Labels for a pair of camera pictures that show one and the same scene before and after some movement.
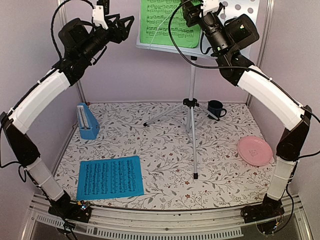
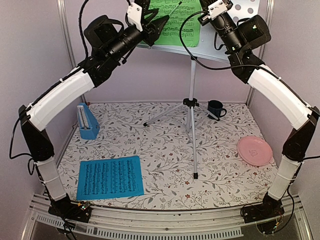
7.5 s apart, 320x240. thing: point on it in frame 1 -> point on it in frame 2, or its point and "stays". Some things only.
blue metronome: (89, 126) stays
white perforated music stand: (232, 9) stays
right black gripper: (188, 8) -> (208, 5)
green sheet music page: (155, 18) stays
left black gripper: (119, 37) -> (154, 32)
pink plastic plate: (254, 151) stays
